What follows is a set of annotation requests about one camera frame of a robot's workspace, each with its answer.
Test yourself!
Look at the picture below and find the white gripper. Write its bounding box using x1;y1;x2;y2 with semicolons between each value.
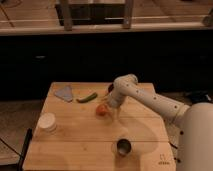
107;90;126;120

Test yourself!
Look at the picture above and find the orange red apple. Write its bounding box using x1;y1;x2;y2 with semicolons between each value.
96;104;109;116

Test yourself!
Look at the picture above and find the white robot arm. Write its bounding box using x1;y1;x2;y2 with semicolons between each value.
107;74;213;171

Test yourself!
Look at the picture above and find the small metal cup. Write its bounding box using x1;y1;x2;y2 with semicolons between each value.
116;139;132;156

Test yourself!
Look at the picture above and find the white paper cup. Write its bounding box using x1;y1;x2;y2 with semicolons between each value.
38;113;56;132

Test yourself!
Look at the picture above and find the dark purple bowl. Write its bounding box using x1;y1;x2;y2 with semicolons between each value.
107;83;114;94

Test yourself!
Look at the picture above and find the green pepper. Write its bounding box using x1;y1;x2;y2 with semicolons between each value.
76;92;98;103

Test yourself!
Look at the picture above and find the grey blue cloth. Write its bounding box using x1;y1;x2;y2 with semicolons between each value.
54;86;73;102

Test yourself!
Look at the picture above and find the black rod beside table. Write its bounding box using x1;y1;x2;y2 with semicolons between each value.
17;129;32;171

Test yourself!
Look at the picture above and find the wooden shelf frame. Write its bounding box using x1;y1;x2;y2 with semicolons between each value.
54;0;134;31

